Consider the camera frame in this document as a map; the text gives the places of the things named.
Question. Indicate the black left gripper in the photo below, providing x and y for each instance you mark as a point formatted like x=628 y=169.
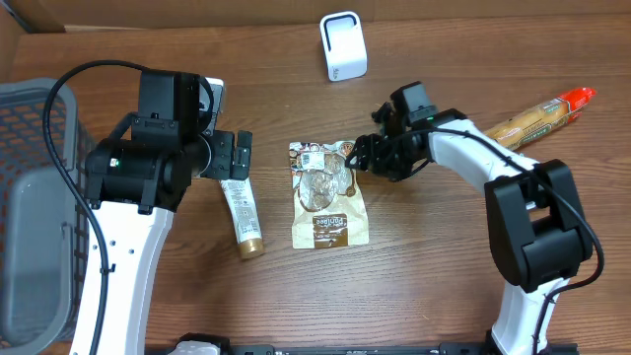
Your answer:
x=227 y=167

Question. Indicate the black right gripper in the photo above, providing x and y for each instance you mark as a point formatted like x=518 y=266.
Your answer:
x=372 y=154

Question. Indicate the white shampoo tube gold cap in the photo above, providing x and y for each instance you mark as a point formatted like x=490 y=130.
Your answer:
x=241 y=202

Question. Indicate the beige cookie pouch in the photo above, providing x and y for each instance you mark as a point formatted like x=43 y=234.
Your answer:
x=329 y=208

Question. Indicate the orange spaghetti package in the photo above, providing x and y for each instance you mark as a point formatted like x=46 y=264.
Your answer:
x=540 y=120

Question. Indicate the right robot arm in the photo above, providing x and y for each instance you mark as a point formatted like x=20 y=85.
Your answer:
x=539 y=238

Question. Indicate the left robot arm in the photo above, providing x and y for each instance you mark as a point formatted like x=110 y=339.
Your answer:
x=136 y=179

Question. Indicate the white barcode scanner stand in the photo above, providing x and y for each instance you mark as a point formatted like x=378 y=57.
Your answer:
x=344 y=47

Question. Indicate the grey plastic shopping basket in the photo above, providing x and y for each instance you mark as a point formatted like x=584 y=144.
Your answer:
x=44 y=233

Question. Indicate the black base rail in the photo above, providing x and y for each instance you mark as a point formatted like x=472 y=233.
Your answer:
x=199 y=343

